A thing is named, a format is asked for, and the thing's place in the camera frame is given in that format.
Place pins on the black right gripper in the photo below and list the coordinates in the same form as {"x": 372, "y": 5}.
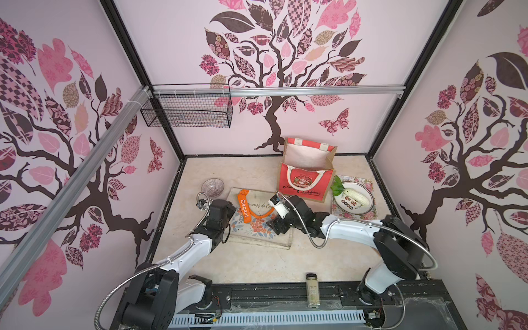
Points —
{"x": 287, "y": 218}

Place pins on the canvas tote bag orange handles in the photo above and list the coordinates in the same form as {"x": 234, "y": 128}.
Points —
{"x": 249, "y": 225}

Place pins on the red Christmas jute bag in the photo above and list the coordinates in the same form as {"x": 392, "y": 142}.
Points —
{"x": 307, "y": 169}

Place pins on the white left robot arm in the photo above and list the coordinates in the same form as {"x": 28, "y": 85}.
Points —
{"x": 216, "y": 225}

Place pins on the white plate with pattern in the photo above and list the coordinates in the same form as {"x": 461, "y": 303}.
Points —
{"x": 347, "y": 206}

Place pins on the white radish with leaves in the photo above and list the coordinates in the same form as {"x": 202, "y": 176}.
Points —
{"x": 356, "y": 198}

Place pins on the spice jar pale contents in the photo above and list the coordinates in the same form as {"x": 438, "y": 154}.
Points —
{"x": 313, "y": 291}

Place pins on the floral placemat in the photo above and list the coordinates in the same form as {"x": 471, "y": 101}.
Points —
{"x": 369, "y": 185}

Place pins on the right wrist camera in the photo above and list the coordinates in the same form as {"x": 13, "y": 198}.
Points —
{"x": 277, "y": 203}

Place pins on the white slotted cable duct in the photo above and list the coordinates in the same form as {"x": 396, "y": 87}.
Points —
{"x": 268, "y": 319}

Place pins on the black wire basket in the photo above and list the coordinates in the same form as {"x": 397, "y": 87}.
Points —
{"x": 195, "y": 105}

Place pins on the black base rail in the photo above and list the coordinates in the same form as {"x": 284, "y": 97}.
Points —
{"x": 343, "y": 292}

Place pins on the aluminium rail back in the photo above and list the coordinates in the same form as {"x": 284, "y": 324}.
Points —
{"x": 285, "y": 91}

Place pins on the aluminium rail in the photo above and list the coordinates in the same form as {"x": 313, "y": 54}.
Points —
{"x": 285, "y": 91}
{"x": 26, "y": 253}

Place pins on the aluminium rail left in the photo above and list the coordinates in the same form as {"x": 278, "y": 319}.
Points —
{"x": 26, "y": 253}

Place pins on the black vertical frame post left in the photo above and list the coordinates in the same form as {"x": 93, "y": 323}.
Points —
{"x": 112, "y": 12}

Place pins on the black vertical frame post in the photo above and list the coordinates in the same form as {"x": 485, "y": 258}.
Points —
{"x": 437, "y": 36}
{"x": 112, "y": 12}

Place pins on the black vertical frame post right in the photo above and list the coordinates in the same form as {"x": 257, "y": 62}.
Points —
{"x": 437, "y": 36}

